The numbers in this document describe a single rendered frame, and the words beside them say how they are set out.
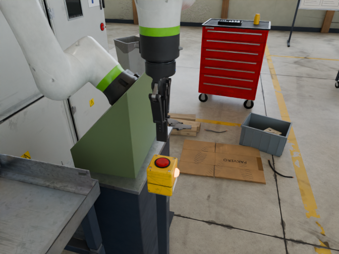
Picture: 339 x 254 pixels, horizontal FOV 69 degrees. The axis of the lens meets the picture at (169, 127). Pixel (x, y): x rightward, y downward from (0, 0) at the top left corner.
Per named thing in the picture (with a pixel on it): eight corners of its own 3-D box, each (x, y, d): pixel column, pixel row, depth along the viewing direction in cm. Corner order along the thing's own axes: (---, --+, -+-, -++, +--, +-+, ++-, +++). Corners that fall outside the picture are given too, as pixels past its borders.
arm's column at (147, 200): (125, 213, 169) (112, 122, 130) (169, 225, 161) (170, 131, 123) (93, 274, 135) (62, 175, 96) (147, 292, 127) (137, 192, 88)
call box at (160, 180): (177, 180, 84) (178, 156, 78) (171, 197, 77) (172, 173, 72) (155, 176, 86) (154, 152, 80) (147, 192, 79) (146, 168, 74)
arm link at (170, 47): (178, 37, 51) (187, 29, 58) (125, 35, 53) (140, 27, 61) (178, 66, 54) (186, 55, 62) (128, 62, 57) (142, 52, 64)
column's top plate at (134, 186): (111, 120, 132) (111, 117, 131) (172, 130, 124) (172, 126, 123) (57, 177, 95) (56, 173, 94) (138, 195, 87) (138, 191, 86)
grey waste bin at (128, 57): (151, 83, 369) (149, 39, 335) (131, 90, 349) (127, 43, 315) (137, 77, 391) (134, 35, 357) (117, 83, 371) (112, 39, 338)
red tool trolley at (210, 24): (196, 103, 313) (202, 15, 259) (204, 88, 352) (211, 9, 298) (253, 112, 293) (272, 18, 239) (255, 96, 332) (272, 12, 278)
